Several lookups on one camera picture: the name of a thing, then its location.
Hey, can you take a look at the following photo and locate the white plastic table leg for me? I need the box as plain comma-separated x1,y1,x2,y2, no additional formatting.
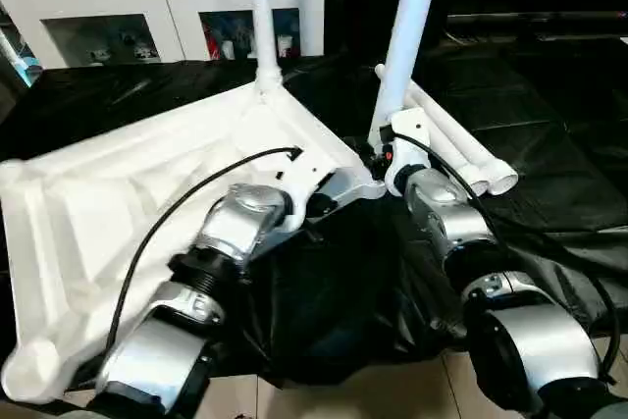
405,83,520,196
366,0,446,158
374,63,491,196
246,0,285,97

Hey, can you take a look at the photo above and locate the white plastic table top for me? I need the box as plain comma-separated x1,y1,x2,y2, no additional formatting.
0,79,388,404

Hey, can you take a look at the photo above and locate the black work surface mat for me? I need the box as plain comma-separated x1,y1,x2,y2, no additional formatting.
0,45,628,389

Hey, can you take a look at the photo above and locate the red item in cabinet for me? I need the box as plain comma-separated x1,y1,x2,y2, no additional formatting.
206,26,223,61

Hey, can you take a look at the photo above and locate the white teal patterned roll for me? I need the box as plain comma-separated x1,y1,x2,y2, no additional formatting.
0,26,44,90

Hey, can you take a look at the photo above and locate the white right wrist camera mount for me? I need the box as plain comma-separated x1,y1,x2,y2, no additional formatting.
384,106,434,198

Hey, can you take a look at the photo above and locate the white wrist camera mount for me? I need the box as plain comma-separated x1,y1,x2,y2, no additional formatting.
273,145,340,233
384,106,434,198

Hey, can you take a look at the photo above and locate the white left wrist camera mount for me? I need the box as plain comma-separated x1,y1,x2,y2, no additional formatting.
273,145,340,233

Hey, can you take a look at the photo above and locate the black left wrist camera cable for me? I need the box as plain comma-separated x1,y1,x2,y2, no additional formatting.
104,144,304,357

